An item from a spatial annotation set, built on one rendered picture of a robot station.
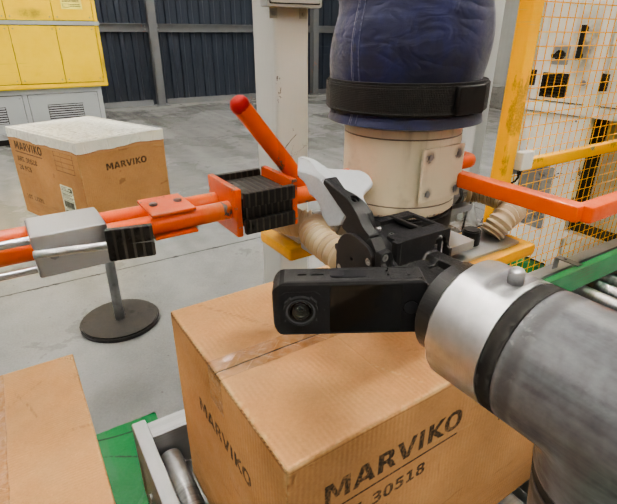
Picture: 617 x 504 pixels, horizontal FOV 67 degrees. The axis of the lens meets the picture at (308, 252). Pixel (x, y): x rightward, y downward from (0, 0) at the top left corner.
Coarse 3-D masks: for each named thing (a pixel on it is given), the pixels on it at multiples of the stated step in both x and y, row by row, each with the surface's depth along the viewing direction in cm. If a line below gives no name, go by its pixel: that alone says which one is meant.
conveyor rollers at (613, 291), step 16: (592, 288) 172; (608, 288) 173; (608, 304) 165; (176, 448) 106; (176, 464) 101; (176, 480) 98; (192, 480) 98; (528, 480) 98; (192, 496) 94; (512, 496) 94
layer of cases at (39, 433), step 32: (0, 384) 125; (32, 384) 125; (64, 384) 125; (0, 416) 115; (32, 416) 115; (64, 416) 115; (0, 448) 106; (32, 448) 106; (64, 448) 106; (96, 448) 106; (0, 480) 98; (32, 480) 98; (64, 480) 98; (96, 480) 98
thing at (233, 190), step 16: (208, 176) 59; (224, 176) 61; (240, 176) 62; (256, 176) 63; (272, 176) 61; (288, 176) 58; (224, 192) 56; (240, 192) 54; (256, 192) 54; (272, 192) 55; (288, 192) 56; (240, 208) 54; (256, 208) 55; (272, 208) 57; (288, 208) 58; (224, 224) 58; (240, 224) 55; (256, 224) 55; (272, 224) 57; (288, 224) 58
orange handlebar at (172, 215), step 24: (480, 192) 64; (504, 192) 61; (528, 192) 58; (120, 216) 52; (144, 216) 51; (168, 216) 51; (192, 216) 53; (216, 216) 54; (576, 216) 54; (600, 216) 55; (0, 240) 47; (0, 264) 44
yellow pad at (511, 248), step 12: (468, 228) 72; (480, 228) 78; (480, 240) 74; (492, 240) 74; (504, 240) 74; (516, 240) 74; (468, 252) 70; (480, 252) 70; (492, 252) 70; (504, 252) 71; (516, 252) 72; (528, 252) 73
